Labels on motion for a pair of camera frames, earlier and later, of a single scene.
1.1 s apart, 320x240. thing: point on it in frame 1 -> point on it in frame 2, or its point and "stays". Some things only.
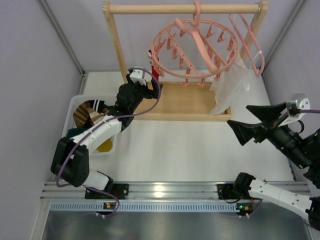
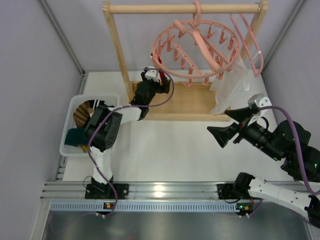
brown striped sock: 83,112 stays
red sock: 154,71 -> 162,76
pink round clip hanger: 193,49 stays
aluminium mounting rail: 159,196 stays
